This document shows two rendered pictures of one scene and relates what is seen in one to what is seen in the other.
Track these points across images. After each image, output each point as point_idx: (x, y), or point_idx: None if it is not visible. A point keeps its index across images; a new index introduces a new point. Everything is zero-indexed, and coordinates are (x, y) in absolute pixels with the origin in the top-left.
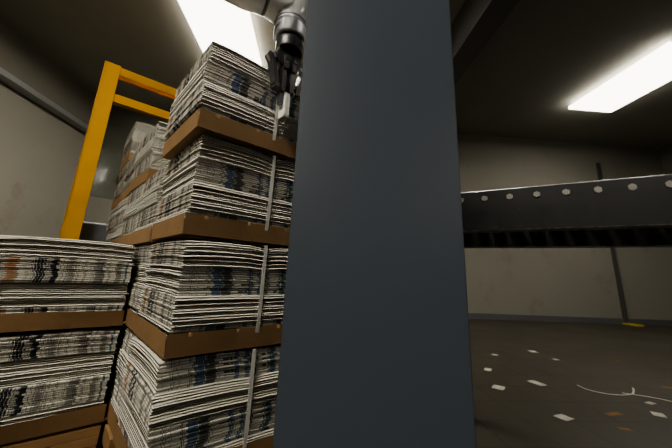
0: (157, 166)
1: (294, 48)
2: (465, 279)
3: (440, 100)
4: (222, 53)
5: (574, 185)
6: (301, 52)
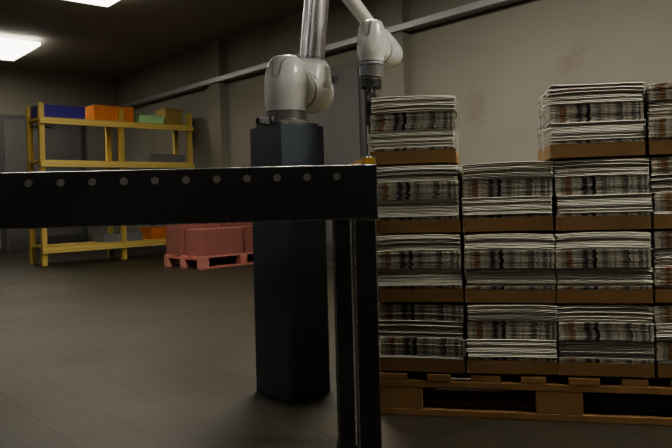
0: (540, 147)
1: (363, 89)
2: (253, 249)
3: None
4: None
5: None
6: (362, 87)
